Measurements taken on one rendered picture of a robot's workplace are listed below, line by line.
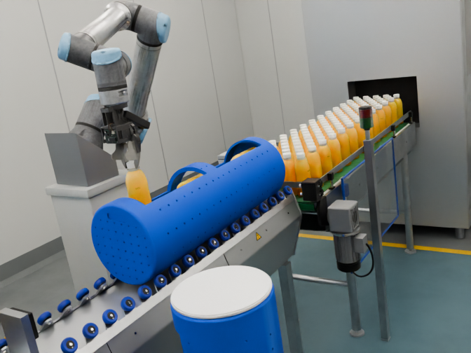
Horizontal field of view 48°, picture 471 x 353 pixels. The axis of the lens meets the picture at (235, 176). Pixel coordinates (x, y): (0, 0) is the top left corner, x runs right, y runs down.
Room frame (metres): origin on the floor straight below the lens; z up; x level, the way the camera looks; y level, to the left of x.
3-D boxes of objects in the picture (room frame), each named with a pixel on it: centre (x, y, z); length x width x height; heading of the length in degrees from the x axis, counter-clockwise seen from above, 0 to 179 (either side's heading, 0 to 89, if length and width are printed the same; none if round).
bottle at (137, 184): (1.68, 0.32, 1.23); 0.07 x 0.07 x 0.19
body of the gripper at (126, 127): (1.66, 0.34, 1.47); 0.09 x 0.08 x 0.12; 145
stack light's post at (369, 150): (2.46, -0.66, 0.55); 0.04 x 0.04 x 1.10; 55
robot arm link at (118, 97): (1.66, 0.33, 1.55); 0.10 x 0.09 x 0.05; 55
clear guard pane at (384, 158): (2.72, -0.73, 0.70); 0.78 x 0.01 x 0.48; 145
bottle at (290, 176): (2.42, -0.26, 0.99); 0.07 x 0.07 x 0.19
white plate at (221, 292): (1.30, 0.09, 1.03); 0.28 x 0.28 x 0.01
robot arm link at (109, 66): (1.67, 0.33, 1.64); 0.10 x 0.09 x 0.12; 179
